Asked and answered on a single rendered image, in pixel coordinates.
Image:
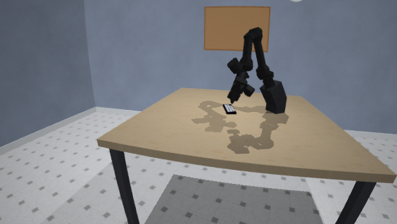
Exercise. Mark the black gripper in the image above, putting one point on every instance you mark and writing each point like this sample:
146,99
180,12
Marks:
236,89

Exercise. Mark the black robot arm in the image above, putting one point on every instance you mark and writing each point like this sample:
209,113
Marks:
246,64

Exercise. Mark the black keyboard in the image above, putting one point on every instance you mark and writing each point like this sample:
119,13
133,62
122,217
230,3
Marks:
229,109

